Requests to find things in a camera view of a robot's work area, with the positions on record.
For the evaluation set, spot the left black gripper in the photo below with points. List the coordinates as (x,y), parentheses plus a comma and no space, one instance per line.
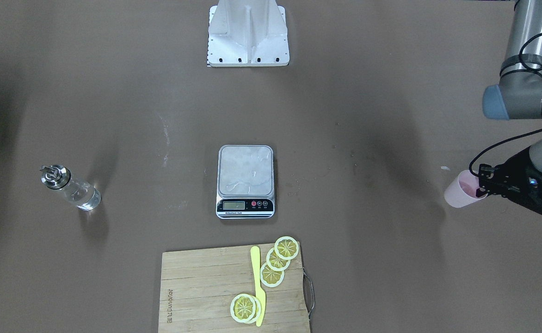
(515,169)

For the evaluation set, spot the pink plastic cup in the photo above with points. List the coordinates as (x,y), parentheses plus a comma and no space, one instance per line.
(464,190)

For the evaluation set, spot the glass sauce bottle metal spout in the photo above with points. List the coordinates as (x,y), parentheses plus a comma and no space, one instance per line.
(74,190)

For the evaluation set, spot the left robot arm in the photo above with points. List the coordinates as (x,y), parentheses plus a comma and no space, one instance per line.
(518,95)

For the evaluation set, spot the digital kitchen scale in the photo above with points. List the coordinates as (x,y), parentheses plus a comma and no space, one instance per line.
(245,187)

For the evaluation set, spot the lemon slice top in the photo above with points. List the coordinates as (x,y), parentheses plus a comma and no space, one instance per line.
(286,248)

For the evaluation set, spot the yellow plastic knife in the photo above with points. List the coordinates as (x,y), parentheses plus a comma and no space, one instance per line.
(259,291)

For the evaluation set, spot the lemon slice front pair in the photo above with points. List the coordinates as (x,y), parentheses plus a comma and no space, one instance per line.
(245,309)

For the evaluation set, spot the bamboo cutting board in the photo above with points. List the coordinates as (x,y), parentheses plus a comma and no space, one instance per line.
(197,287)

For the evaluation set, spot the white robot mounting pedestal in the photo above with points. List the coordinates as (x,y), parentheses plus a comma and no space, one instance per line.
(247,33)

